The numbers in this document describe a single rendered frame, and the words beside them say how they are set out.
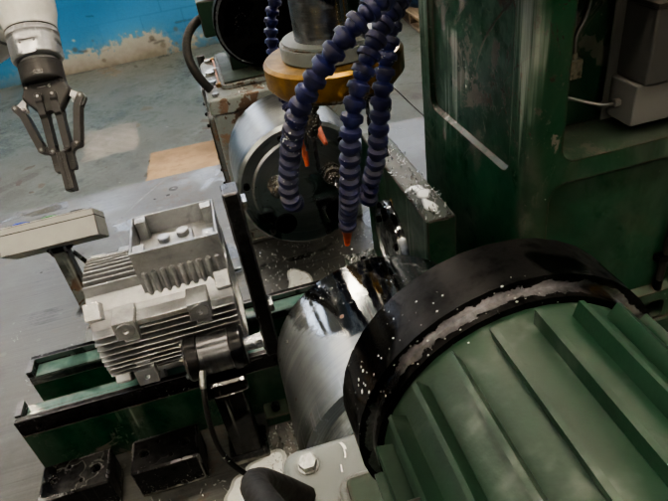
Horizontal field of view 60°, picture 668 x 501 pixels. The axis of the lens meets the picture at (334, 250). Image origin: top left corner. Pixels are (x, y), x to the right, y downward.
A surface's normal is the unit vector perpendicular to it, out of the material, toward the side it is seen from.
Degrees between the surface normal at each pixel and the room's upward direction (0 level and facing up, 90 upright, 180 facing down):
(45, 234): 54
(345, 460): 0
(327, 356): 36
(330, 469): 0
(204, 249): 90
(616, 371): 13
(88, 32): 90
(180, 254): 90
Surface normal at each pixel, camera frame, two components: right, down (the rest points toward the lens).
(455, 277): -0.36, -0.72
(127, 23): 0.25, 0.54
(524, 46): -0.96, 0.25
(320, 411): -0.83, -0.32
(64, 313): -0.14, -0.80
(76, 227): 0.12, -0.04
